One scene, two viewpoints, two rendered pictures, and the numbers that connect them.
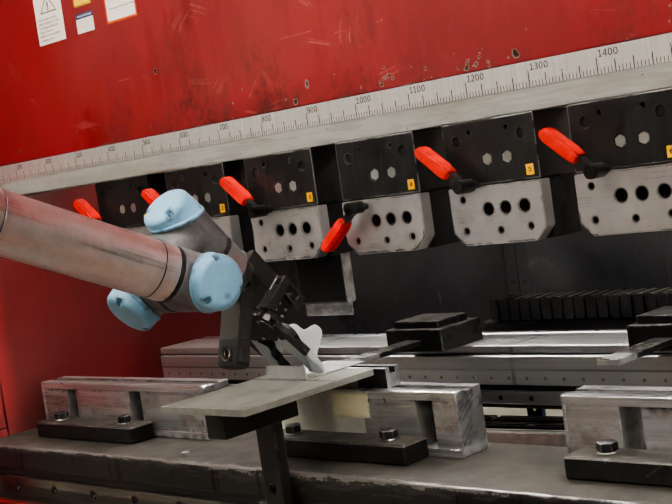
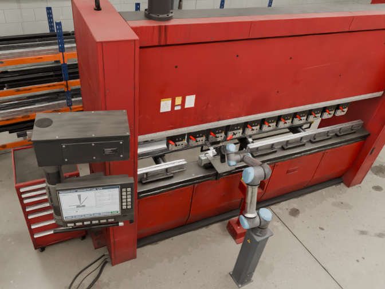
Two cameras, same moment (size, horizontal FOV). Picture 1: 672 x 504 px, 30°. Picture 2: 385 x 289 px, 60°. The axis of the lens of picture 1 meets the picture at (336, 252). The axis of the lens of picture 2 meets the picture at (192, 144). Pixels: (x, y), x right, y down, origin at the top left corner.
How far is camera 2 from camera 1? 3.40 m
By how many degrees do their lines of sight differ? 75
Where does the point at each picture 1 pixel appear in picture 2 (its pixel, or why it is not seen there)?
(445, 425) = not seen: hidden behind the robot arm
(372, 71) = (240, 114)
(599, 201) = (265, 127)
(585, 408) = (252, 148)
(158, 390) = (174, 166)
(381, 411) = not seen: hidden behind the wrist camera
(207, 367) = (147, 153)
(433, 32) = (252, 109)
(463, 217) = (247, 131)
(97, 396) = (154, 171)
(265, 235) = (212, 139)
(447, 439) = not seen: hidden behind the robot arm
